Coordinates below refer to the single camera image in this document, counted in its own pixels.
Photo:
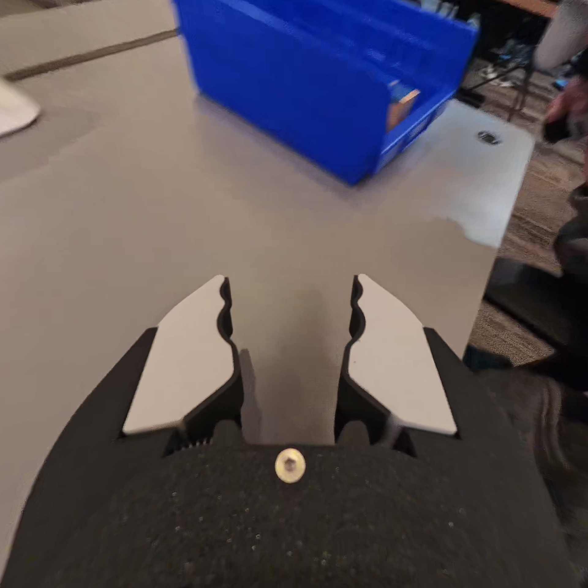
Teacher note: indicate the person's right hand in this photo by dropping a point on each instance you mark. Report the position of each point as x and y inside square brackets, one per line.
[569, 99]

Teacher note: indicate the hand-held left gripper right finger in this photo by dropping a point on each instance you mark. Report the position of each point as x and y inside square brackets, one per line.
[399, 372]

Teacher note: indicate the wooden table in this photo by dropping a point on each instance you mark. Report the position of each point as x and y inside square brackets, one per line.
[528, 7]

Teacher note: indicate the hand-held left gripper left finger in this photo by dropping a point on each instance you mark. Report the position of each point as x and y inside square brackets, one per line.
[183, 367]

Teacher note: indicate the blue plastic bin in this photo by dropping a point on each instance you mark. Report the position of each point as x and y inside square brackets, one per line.
[285, 82]

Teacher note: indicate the grey desk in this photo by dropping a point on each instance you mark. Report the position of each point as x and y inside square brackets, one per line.
[138, 206]

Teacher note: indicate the person's body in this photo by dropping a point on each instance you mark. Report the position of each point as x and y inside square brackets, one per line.
[542, 413]

